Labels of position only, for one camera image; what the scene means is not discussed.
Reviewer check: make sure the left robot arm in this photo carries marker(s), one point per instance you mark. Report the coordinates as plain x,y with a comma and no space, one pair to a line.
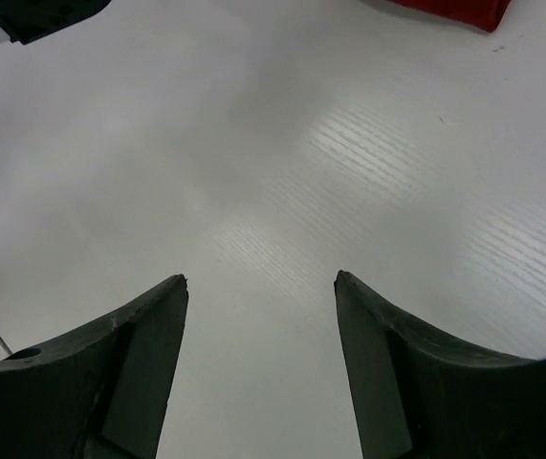
25,21

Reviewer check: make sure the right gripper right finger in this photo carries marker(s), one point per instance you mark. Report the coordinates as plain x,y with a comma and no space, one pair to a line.
420,392

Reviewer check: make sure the red t shirt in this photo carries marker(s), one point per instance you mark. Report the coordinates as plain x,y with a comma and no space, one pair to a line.
484,15

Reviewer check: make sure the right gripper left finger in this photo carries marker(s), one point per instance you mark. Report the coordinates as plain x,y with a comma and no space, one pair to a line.
100,390

